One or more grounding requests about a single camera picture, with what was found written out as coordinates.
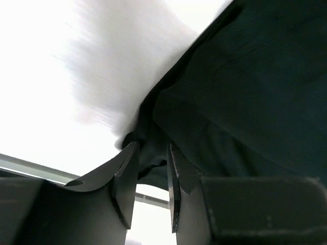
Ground aluminium frame rail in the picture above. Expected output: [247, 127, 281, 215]
[1, 154, 169, 209]

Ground black shorts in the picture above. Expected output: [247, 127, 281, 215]
[123, 1, 326, 190]

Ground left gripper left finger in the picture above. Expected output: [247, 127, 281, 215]
[1, 142, 139, 244]

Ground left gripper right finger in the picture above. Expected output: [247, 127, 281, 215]
[167, 145, 326, 244]

